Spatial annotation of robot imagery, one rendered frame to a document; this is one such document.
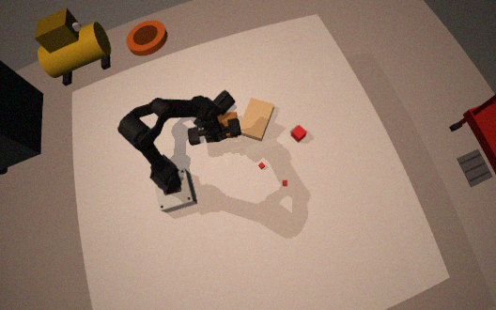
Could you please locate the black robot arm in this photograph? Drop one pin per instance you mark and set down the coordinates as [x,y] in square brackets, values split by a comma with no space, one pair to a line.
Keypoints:
[163,172]

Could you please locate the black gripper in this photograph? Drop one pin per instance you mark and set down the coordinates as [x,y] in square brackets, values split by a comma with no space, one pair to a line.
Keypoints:
[215,135]

